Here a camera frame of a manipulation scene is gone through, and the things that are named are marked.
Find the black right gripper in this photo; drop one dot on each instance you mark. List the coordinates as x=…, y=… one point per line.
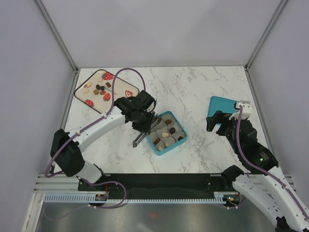
x=219, y=117

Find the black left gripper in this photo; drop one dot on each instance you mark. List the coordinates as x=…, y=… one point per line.
x=145, y=128

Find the teal box lid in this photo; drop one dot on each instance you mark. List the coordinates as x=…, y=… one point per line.
x=221, y=104

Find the metal tongs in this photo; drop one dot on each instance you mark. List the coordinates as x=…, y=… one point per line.
x=142, y=135

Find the brown square chocolate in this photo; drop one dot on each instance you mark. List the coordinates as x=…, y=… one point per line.
x=157, y=141

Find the round dark chocolate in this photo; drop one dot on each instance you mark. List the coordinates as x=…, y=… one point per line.
x=172, y=130

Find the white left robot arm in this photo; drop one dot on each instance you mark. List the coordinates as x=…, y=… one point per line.
x=67, y=147

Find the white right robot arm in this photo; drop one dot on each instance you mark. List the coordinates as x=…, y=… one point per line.
x=281, y=205

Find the teal chocolate box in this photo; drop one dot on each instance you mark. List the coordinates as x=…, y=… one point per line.
x=172, y=139

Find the strawberry print tray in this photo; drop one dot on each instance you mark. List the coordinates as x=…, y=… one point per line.
x=96, y=91

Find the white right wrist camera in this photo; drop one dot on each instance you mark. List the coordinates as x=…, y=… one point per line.
x=242, y=108

